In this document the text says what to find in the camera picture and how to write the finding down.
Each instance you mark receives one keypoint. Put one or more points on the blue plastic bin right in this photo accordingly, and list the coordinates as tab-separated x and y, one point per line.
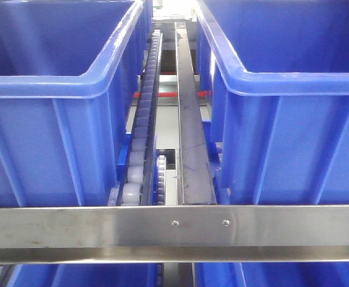
278	76

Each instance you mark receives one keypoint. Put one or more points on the steel divider guide rail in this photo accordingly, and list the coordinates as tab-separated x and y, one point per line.
196	181

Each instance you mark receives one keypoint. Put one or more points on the stainless steel shelf rail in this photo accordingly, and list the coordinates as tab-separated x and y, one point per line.
174	234

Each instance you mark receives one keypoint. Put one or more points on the blue plastic bin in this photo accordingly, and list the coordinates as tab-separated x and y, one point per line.
272	274
278	76
68	73

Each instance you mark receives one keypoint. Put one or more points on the lower left blue bin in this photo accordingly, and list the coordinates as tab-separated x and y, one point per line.
86	275

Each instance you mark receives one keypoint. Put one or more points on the blue plastic bin left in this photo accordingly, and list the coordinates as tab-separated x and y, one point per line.
68	73

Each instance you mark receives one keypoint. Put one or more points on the white roller conveyor track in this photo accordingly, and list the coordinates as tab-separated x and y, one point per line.
136	187

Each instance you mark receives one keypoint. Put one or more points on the lower blue plastic bin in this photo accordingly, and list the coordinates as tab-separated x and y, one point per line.
272	274

